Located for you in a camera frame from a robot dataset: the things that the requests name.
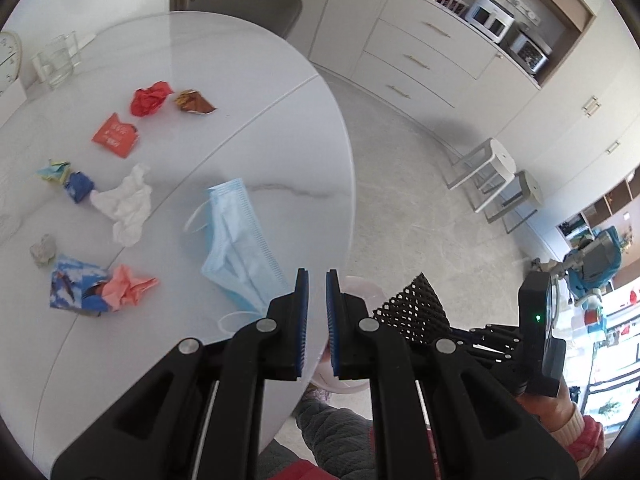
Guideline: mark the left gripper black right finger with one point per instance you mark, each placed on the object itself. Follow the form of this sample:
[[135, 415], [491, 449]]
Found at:
[[437, 413]]

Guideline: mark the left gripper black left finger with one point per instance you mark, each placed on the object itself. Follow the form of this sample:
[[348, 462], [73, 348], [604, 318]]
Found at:
[[196, 413]]

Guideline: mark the pink paper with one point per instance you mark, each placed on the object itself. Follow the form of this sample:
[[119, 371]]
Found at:
[[125, 289]]

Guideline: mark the blue surgical face mask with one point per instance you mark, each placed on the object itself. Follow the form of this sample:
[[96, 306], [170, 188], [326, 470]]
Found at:
[[239, 260]]

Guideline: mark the blue printed tissue box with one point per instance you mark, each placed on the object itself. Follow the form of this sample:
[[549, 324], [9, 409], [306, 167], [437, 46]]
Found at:
[[76, 286]]

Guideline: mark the white tissue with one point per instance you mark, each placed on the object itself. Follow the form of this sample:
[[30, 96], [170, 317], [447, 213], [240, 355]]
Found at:
[[128, 206]]

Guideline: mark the grey printed paper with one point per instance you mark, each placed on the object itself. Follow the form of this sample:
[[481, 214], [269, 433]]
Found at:
[[44, 251]]

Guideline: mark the blue paper ball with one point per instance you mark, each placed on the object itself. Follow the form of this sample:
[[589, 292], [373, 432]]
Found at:
[[78, 186]]

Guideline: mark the yellow blue paper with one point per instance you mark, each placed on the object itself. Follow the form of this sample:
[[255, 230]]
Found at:
[[55, 172]]

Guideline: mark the red orange snack packet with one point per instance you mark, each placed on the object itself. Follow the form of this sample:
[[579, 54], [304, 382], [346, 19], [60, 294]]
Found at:
[[116, 136]]

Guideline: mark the brown snack wrapper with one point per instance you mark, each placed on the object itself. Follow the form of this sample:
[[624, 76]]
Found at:
[[191, 101]]

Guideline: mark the red paper ball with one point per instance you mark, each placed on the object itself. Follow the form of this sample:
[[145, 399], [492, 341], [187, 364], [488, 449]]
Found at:
[[148, 101]]

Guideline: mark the person's right hand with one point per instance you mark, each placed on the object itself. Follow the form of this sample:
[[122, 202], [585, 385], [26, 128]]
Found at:
[[552, 413]]

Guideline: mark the grey step stool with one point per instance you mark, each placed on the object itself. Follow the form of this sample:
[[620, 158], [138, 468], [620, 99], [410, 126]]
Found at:
[[529, 193]]

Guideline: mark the white step stool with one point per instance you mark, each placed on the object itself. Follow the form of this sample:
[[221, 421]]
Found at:
[[491, 160]]

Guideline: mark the silver toaster oven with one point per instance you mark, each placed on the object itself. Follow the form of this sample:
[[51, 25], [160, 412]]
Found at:
[[529, 52]]

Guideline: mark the white drawer cabinet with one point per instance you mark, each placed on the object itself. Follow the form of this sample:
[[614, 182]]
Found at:
[[428, 45]]

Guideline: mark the clear glass cup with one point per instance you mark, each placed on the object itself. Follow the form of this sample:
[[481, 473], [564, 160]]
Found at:
[[57, 60]]

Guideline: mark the grey dining chair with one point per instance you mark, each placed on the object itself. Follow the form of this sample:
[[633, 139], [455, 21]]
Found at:
[[277, 16]]

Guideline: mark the black lattice handle part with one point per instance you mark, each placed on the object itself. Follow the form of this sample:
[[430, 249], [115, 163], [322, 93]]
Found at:
[[416, 313]]

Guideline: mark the round white wall clock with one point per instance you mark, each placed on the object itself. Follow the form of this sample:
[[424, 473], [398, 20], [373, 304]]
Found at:
[[10, 59]]

